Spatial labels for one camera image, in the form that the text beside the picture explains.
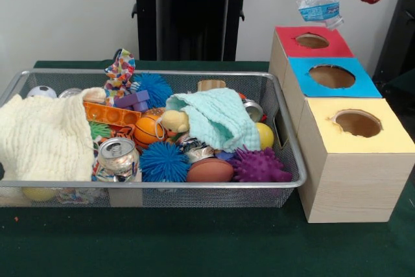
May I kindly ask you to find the blue rubber koosh ball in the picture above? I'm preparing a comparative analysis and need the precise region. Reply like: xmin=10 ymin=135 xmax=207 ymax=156
xmin=131 ymin=72 xmax=174 ymax=100
xmin=139 ymin=141 xmax=191 ymax=183

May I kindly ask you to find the mint green cloth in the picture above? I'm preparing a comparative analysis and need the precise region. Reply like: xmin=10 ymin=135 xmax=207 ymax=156
xmin=165 ymin=88 xmax=262 ymax=154

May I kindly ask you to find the yellow plush duck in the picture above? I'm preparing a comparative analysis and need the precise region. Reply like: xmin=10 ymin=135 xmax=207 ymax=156
xmin=161 ymin=110 xmax=191 ymax=135

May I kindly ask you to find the purple spiky ball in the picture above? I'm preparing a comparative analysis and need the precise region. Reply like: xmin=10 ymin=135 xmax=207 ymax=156
xmin=228 ymin=146 xmax=292 ymax=183

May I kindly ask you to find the dented white soda can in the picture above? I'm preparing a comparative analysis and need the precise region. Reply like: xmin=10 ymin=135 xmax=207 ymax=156
xmin=96 ymin=136 xmax=141 ymax=183

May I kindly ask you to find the cream knitted cloth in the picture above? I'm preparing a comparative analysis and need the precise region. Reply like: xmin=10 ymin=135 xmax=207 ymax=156
xmin=0 ymin=87 xmax=107 ymax=182

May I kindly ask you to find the wooden box with three holes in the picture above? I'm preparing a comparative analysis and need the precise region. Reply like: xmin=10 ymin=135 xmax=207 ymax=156
xmin=268 ymin=25 xmax=415 ymax=224

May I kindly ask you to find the orange toy basketball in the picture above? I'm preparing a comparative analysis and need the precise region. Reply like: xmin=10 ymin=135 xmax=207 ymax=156
xmin=133 ymin=115 xmax=167 ymax=150

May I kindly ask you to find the black stand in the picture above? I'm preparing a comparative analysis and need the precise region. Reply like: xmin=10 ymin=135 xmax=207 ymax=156
xmin=372 ymin=0 xmax=415 ymax=80

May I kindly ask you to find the wire mesh bin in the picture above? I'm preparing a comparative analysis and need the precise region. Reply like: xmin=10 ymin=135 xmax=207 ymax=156
xmin=0 ymin=68 xmax=308 ymax=209

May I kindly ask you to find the multicoloured patterned cloth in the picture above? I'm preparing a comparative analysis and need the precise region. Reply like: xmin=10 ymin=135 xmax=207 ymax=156
xmin=103 ymin=49 xmax=137 ymax=98

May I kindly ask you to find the dark green table cloth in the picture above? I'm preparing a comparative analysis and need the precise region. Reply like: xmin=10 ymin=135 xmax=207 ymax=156
xmin=372 ymin=68 xmax=415 ymax=119
xmin=0 ymin=59 xmax=415 ymax=277

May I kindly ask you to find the brown toy football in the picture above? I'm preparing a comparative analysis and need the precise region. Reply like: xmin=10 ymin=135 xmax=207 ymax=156
xmin=186 ymin=158 xmax=235 ymax=183

